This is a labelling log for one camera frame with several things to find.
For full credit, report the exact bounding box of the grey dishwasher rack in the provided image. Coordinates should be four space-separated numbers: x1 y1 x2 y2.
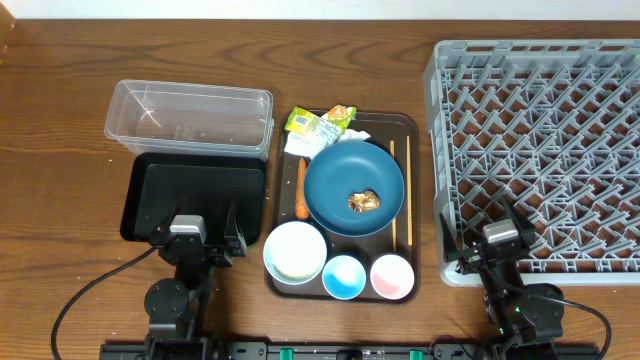
423 39 639 286

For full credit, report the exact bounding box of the brown serving tray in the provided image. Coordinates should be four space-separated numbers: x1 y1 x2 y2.
271 112 420 305

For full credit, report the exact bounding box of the left wooden chopstick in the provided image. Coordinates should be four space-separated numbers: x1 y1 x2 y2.
389 139 398 253

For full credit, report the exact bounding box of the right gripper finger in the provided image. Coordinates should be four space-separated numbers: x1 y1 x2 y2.
439 213 458 263
501 197 536 235

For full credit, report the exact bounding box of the light blue cup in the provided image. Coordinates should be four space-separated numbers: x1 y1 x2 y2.
322 255 367 300

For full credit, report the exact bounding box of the yellow green snack wrapper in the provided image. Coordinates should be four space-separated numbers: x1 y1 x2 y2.
284 105 357 144

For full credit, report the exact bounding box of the pink cup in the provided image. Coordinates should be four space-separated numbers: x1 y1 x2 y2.
370 254 415 300

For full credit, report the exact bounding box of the dark blue plate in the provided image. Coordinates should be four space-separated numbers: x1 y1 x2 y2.
304 141 405 237

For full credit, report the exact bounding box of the black waste tray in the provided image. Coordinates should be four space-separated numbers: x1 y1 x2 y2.
120 153 266 246

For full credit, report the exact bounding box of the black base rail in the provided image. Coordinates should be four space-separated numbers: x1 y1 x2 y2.
98 340 601 360

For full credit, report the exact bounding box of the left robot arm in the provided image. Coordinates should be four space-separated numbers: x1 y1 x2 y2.
141 201 247 360

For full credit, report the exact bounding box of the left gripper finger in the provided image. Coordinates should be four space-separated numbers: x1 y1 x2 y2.
224 202 247 257
147 205 183 245

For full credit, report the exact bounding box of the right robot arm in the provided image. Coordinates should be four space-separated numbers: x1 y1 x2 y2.
439 200 564 359

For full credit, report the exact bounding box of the orange carrot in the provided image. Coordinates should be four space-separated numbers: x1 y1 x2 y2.
295 158 310 220

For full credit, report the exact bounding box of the clear plastic bin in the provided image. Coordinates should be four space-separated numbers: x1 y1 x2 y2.
104 79 274 161

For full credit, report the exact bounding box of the crumpled white napkin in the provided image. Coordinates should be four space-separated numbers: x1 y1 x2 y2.
284 129 371 159

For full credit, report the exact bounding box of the brown mushroom food scrap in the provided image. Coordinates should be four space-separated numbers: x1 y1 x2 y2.
347 190 381 213

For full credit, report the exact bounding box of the right wooden chopstick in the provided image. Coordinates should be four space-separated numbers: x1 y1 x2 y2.
406 135 413 248

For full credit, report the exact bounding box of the light blue rice bowl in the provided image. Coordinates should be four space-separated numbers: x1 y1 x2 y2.
263 221 328 286

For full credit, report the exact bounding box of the wooden chopstick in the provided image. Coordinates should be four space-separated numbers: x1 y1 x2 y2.
406 135 413 248
389 139 398 253

